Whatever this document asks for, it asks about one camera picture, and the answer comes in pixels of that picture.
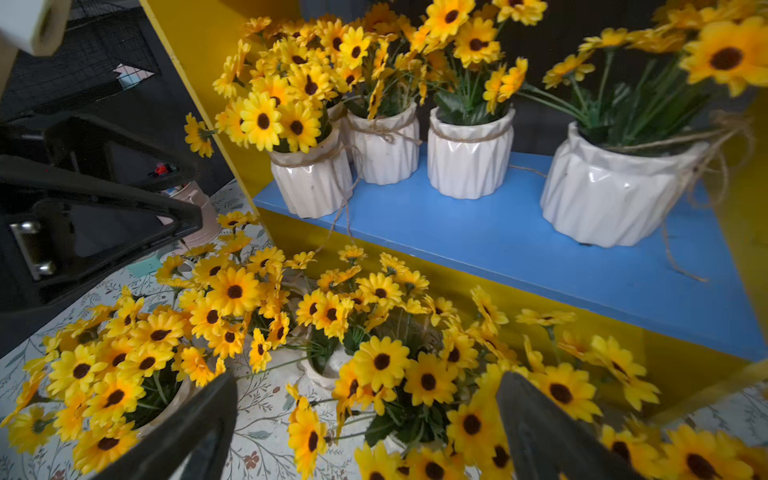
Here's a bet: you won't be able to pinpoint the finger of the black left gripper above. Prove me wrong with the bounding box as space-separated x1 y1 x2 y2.
43 114 197 192
1 155 200 312

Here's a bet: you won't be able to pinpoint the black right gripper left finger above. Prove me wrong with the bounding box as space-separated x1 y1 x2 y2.
95 372 238 480

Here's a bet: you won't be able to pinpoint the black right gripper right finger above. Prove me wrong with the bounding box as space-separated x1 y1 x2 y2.
496 372 641 480

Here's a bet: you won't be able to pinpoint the sunflower pot back row left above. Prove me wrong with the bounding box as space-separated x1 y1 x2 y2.
184 16 351 218

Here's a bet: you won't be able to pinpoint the sunflower pot row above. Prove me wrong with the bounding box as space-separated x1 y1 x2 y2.
412 0 548 200
324 3 428 185
184 16 351 218

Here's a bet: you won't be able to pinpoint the sunflower pot back row middle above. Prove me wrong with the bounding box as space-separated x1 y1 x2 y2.
324 3 428 185

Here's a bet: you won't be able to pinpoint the sunflower pot back row right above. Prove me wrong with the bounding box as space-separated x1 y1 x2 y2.
412 0 548 200

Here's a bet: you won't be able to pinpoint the pink metal marker bucket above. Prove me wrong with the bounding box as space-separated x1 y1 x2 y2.
160 181 222 250

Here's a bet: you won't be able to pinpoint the pink and blue sticky notes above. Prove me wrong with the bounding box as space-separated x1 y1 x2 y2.
113 64 155 90

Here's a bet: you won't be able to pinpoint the yellow wooden shelf unit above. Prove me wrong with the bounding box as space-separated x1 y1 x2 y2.
143 1 767 419

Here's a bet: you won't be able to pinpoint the black wire wall basket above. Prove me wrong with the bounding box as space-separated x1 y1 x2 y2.
1 1 159 120

